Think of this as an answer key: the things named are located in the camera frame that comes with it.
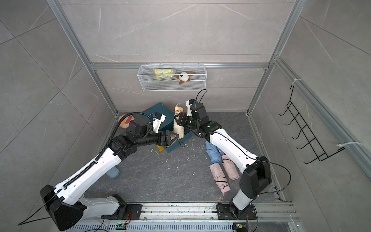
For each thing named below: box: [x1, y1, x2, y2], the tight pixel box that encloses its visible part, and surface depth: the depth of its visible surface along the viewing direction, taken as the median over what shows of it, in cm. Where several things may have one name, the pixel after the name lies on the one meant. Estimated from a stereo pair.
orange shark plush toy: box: [115, 114, 135, 129], surface depth 106 cm
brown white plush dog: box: [176, 71, 195, 86], surface depth 88 cm
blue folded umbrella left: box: [205, 140, 222, 164], surface depth 94 cm
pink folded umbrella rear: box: [221, 153, 241, 181], surface depth 87 cm
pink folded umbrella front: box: [209, 162, 231, 194], surface depth 83 cm
